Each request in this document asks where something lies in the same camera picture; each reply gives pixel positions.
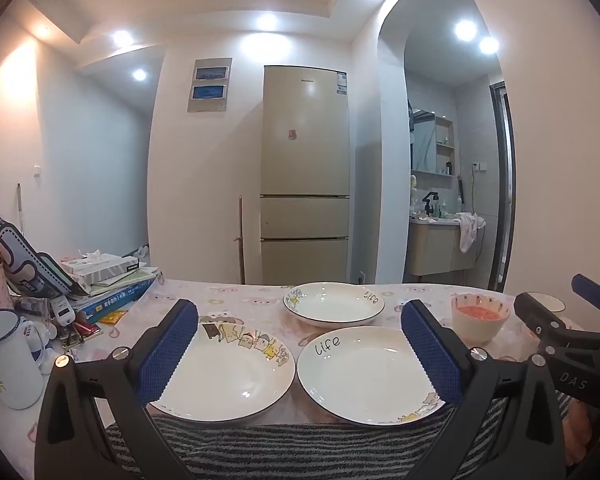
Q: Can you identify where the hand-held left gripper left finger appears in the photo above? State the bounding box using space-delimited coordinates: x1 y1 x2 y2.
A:
34 299 200 480

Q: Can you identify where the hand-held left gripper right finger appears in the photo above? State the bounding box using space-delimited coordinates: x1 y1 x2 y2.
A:
401 300 566 480

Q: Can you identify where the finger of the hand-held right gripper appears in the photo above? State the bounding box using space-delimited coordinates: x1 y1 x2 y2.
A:
571 274 600 331
514 291 600 357

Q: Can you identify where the white ribbed bowl dark rim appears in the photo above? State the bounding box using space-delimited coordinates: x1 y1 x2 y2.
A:
525 292 567 312

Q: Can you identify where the pink and white ceramic bowl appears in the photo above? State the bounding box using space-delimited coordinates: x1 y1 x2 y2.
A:
451 293 512 346

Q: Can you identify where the white plate small cartoon print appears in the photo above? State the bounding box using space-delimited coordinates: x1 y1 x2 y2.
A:
283 282 385 329
296 326 457 426

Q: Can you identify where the white plate large cartoon print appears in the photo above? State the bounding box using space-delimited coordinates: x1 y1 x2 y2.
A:
149 316 296 423

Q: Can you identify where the person's right hand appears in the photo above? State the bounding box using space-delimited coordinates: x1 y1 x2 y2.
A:
562 400 596 467

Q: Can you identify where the blue book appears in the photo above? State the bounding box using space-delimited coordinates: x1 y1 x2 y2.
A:
72 276 157 325

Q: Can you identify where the pink cartoon printed tablecloth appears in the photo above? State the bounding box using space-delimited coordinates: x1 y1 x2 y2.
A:
27 279 576 461

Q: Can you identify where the stack of books and papers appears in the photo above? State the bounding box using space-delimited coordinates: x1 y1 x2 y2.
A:
87 266 161 297

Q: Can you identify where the beige vanity cabinet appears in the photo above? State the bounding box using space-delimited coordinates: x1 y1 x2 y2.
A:
407 219 481 277

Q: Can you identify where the tissue box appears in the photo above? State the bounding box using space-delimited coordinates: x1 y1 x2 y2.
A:
60 254 141 282

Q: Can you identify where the white handheld device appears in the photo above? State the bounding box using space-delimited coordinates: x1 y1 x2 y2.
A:
52 296 78 331

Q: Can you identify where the white towel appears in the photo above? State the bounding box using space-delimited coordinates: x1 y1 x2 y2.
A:
455 212 487 254

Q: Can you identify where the wooden stick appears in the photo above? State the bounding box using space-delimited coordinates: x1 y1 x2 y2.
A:
237 196 246 285

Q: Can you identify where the white enamel mug blue rim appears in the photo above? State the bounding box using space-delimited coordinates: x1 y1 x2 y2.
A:
0 309 45 411

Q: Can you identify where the person's striped clothing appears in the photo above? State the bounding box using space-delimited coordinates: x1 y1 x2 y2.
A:
102 400 571 480

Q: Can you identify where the blue cartoon cardboard cutout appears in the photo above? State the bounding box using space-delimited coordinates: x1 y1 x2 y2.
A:
0 187 92 297

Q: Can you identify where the bathroom mirror cabinet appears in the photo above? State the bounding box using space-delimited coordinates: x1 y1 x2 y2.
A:
411 108 456 177

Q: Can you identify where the beige refrigerator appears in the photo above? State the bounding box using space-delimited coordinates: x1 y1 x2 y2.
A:
259 65 351 286

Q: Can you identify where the dark door frame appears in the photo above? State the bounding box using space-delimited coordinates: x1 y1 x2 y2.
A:
489 81 517 293

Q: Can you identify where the grey wall electrical panel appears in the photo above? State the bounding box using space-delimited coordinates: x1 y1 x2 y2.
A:
187 57 232 113

